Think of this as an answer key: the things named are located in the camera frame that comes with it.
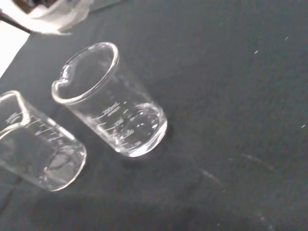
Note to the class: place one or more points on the black tripod leg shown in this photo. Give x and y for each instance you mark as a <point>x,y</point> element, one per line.
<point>14,22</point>

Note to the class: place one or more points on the black bench cloth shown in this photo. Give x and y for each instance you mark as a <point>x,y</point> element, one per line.
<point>216,120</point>

